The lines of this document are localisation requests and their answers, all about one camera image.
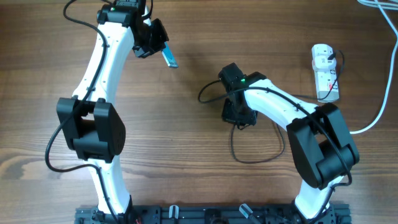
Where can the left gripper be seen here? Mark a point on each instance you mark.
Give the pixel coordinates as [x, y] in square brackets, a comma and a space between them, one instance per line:
[157, 27]

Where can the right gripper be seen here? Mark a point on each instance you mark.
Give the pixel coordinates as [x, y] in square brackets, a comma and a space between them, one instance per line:
[226, 115]

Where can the smartphone with cyan screen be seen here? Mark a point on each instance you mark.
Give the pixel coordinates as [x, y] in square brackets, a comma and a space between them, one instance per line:
[169, 57]

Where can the white power strip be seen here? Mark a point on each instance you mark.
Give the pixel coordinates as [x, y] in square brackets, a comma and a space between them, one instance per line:
[325, 81]

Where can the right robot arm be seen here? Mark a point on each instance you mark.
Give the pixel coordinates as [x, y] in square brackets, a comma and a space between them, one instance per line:
[322, 146]

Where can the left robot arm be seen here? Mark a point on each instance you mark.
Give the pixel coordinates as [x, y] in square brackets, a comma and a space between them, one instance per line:
[89, 121]

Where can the white charger plug adapter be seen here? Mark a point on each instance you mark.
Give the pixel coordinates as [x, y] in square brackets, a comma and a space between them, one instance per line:
[323, 63]

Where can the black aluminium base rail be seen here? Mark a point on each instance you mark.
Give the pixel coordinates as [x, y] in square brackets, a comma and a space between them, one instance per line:
[273, 213]

